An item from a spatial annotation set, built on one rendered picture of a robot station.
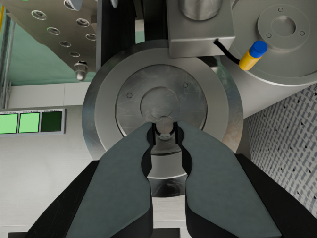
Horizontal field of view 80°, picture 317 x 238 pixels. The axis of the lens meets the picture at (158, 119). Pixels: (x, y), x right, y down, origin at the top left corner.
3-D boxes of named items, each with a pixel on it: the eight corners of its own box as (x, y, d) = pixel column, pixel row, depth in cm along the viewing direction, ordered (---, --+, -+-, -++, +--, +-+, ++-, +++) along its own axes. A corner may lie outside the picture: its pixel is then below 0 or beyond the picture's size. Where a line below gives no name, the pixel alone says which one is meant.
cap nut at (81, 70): (85, 62, 52) (84, 78, 51) (90, 68, 55) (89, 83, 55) (71, 63, 52) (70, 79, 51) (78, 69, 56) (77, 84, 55)
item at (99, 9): (103, -73, 23) (100, 72, 19) (135, 43, 46) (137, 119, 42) (99, -73, 23) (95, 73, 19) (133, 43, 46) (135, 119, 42)
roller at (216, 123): (220, 41, 17) (238, 174, 15) (188, 110, 43) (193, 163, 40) (94, 52, 18) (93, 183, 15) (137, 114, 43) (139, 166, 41)
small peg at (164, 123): (151, 117, 12) (172, 112, 12) (154, 124, 15) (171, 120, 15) (156, 138, 12) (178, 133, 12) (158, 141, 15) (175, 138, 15)
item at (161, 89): (196, 55, 16) (217, 143, 15) (193, 66, 18) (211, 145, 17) (109, 72, 16) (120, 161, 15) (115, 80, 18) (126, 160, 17)
